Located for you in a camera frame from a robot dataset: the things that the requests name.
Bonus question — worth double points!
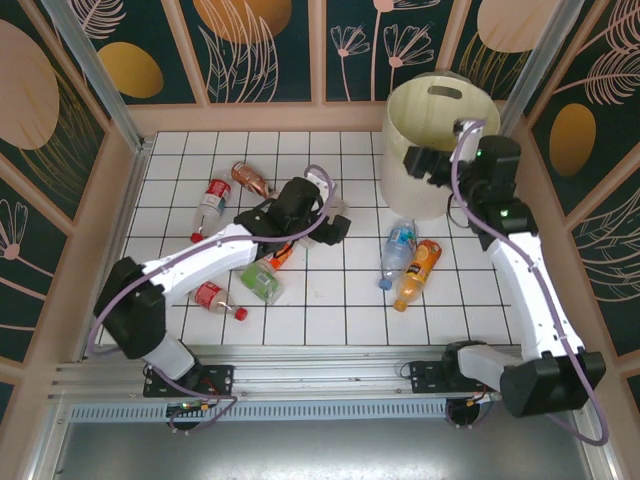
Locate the aluminium side rail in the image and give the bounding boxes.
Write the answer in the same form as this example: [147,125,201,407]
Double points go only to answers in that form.
[74,142,156,364]

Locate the green label plastic bottle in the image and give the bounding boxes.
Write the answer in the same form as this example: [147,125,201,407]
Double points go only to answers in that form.
[240,259,284,305]

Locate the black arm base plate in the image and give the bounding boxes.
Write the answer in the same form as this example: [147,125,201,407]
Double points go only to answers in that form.
[408,359,502,397]
[143,363,236,400]

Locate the cream plastic waste bin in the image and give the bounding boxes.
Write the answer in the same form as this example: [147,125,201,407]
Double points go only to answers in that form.
[378,71,502,221]

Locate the yellow plug power wires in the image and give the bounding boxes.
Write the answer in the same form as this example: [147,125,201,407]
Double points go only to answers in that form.
[167,382,224,416]
[447,377,504,429]

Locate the grey metal base sheet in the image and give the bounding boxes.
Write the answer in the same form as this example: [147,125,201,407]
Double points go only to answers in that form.
[29,419,616,480]

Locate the orange juice bottle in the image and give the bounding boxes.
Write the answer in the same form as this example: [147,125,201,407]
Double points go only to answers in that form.
[392,239,443,313]

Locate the clear bottle red label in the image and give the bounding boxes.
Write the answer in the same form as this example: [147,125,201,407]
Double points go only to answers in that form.
[189,178,235,244]

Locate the aluminium frame post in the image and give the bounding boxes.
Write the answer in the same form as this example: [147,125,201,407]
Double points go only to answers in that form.
[498,0,599,134]
[39,0,151,154]

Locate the orange label plastic bottle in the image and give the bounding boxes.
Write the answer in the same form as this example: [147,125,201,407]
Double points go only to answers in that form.
[264,242,296,274]

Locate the crushed red label bottle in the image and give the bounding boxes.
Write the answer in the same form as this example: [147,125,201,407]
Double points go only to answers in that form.
[193,281,249,322]

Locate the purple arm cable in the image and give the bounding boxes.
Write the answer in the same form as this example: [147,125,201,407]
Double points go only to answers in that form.
[449,118,611,447]
[87,164,335,435]

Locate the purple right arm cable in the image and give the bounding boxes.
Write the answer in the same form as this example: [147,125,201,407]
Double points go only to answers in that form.
[449,118,611,447]

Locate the copper brown plastic bottle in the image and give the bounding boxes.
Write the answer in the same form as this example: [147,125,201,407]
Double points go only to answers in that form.
[230,160,279,200]

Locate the thin black camera cable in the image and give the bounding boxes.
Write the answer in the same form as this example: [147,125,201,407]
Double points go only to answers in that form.
[446,192,474,230]

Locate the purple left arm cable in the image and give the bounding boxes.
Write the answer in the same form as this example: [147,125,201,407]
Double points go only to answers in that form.
[87,164,335,435]

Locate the blue label water bottle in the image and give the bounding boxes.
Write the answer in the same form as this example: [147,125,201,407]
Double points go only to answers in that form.
[378,218,420,291]

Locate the aluminium mounting rail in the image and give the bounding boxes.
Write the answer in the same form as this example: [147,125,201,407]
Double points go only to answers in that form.
[47,342,594,404]

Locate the grey slotted cable duct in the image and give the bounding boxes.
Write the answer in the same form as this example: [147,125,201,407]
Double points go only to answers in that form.
[67,399,454,424]

